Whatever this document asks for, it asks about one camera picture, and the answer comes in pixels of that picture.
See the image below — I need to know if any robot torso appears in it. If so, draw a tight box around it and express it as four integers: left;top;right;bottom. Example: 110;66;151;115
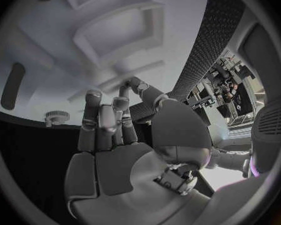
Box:
249;101;281;179

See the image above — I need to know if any white task board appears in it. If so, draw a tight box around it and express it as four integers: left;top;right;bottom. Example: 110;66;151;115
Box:
0;0;212;128

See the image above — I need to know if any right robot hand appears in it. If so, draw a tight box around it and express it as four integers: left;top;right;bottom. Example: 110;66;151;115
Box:
64;76;213;225

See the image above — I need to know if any grey gear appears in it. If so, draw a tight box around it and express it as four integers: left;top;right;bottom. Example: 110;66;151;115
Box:
44;110;71;127

